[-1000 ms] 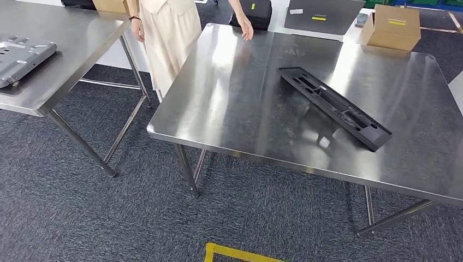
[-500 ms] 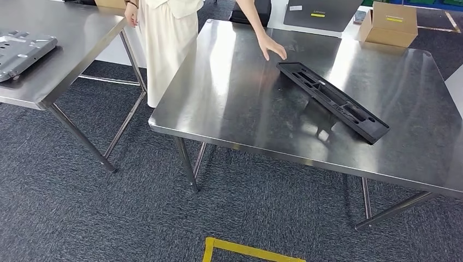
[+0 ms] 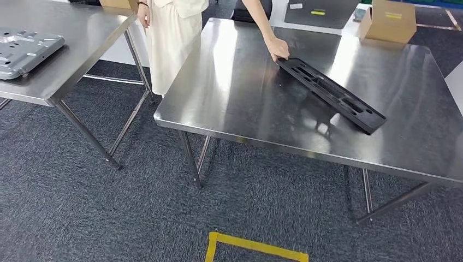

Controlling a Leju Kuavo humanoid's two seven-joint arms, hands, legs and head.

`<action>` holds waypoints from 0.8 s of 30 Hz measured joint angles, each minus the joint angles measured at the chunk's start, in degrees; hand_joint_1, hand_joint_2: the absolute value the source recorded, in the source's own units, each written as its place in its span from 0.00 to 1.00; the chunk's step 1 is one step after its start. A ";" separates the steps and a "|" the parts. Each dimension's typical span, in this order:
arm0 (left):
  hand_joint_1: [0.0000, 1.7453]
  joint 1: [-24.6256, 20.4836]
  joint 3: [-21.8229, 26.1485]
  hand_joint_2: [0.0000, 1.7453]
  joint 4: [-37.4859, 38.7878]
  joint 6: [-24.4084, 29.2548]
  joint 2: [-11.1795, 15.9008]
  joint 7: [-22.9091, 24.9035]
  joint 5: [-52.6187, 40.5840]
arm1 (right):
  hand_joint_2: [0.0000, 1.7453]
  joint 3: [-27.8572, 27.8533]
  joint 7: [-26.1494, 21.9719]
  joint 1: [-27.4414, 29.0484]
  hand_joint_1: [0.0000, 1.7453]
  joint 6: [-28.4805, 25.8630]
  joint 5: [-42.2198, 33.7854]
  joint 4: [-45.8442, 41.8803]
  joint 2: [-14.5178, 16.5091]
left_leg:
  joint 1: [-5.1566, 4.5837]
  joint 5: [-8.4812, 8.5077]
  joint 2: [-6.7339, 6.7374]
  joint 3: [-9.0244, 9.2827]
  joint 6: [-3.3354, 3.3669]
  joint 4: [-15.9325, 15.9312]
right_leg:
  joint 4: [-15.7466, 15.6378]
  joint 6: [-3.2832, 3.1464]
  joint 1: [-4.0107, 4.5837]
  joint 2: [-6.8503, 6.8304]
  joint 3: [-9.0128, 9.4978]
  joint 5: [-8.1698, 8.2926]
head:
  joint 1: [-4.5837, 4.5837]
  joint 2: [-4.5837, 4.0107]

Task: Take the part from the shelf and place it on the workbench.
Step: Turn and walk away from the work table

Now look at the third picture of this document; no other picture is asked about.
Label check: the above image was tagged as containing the person's right hand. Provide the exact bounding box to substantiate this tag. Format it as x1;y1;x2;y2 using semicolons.
136;3;151;29

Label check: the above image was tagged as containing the yellow floor tape outline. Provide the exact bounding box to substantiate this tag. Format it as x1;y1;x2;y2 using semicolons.
204;231;310;262
415;9;462;32

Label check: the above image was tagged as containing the stainless steel table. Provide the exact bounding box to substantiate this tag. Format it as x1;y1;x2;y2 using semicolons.
0;0;155;170

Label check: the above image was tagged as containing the black plastic plate bracket part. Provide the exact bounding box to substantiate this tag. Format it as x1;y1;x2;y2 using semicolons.
276;57;387;135

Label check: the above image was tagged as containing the person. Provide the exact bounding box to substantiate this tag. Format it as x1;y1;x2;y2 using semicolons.
144;0;210;98

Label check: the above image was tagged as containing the grey metal plate part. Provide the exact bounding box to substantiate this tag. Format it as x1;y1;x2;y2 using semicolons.
0;28;66;81

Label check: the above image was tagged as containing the open cardboard box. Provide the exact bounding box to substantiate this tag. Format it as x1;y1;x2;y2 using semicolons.
358;0;417;44

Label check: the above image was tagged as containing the black zip case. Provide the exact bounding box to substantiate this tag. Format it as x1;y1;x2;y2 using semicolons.
230;0;273;23

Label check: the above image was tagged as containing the grey laptop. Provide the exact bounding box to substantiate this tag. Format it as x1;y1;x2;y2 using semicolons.
284;0;363;30

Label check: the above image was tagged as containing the person's left hand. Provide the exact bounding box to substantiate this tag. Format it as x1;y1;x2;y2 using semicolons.
265;35;290;63

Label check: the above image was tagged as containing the closed cardboard box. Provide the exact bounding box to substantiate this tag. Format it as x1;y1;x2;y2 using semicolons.
99;0;140;11

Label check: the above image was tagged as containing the stainless steel workbench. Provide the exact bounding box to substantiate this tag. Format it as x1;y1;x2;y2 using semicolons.
153;17;463;227

